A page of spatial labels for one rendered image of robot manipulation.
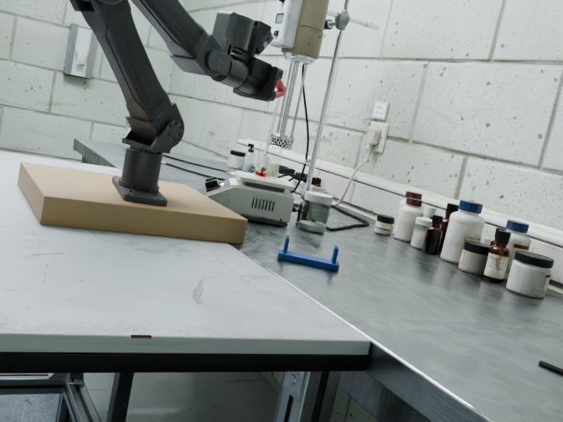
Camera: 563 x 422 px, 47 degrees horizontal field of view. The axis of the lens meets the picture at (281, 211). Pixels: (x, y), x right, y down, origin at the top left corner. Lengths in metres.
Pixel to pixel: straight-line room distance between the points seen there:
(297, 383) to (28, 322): 0.30
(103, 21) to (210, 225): 0.35
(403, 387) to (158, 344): 0.26
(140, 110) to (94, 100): 2.57
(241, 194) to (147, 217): 0.34
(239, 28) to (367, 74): 0.86
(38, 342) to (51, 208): 0.43
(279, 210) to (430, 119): 0.59
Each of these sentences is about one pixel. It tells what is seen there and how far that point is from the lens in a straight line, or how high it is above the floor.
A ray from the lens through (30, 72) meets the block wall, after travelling 3.62.
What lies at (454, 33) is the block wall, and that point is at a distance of 1.78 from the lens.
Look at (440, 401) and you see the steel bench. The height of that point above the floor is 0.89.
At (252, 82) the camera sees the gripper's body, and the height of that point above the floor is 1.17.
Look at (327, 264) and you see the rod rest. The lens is 1.04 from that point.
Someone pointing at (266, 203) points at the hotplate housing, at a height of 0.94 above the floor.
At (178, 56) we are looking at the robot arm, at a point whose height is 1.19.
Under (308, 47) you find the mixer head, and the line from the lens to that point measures 1.75.
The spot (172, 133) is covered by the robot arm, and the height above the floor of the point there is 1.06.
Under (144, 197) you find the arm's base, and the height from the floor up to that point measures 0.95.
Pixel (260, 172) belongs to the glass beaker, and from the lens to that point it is 1.37.
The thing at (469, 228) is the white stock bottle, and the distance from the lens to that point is 1.38.
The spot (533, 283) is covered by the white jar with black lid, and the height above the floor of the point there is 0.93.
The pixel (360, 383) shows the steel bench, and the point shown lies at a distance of 0.83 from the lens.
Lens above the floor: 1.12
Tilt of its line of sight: 8 degrees down
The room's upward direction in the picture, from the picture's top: 12 degrees clockwise
